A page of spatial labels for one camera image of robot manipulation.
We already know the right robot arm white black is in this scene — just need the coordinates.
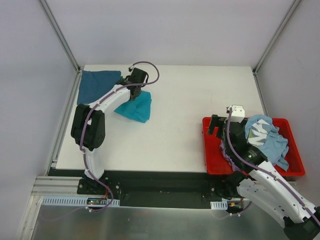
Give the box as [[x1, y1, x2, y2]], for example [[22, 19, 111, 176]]
[[206, 113, 320, 240]]

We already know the red plastic bin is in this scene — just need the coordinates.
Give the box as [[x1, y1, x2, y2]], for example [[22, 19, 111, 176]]
[[202, 117, 305, 177]]

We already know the right aluminium frame post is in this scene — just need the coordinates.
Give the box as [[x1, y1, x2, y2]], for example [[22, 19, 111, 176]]
[[252, 0, 303, 76]]

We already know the right white cable duct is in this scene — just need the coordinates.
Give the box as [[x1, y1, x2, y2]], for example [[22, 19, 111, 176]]
[[210, 200, 228, 211]]

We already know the teal t shirt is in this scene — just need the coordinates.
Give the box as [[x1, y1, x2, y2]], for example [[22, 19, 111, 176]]
[[114, 91, 152, 123]]

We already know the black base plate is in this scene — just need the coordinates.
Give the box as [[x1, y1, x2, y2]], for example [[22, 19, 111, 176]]
[[48, 168, 241, 209]]

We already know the left white cable duct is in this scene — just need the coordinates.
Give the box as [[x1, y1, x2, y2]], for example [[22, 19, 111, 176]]
[[42, 196, 120, 208]]

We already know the white cable duct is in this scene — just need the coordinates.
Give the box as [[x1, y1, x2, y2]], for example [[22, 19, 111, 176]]
[[42, 196, 120, 208], [210, 200, 228, 211]]

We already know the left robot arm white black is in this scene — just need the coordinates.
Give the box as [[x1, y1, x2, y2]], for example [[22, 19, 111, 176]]
[[70, 67, 152, 195]]

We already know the aluminium rail front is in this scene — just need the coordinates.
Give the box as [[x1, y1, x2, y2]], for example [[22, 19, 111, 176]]
[[31, 176, 81, 196]]

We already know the left aluminium frame post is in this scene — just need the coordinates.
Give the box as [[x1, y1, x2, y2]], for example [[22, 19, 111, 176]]
[[38, 0, 82, 73]]

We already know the aluminium frame post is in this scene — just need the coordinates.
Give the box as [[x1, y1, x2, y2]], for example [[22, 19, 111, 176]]
[[252, 0, 303, 76], [38, 0, 82, 73]]

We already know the lavender t shirt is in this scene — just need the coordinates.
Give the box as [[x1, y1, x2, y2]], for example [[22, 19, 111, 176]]
[[219, 140, 241, 172]]

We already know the folded dark blue t shirt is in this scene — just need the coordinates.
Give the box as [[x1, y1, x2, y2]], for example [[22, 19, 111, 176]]
[[76, 70, 121, 105]]

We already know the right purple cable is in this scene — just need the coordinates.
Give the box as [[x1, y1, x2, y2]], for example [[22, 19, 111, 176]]
[[211, 107, 320, 222]]

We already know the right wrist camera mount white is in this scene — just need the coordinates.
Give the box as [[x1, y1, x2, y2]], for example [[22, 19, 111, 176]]
[[226, 104, 245, 123]]

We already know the light blue t shirt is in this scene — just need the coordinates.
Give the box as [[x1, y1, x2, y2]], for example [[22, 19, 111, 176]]
[[244, 114, 290, 171]]

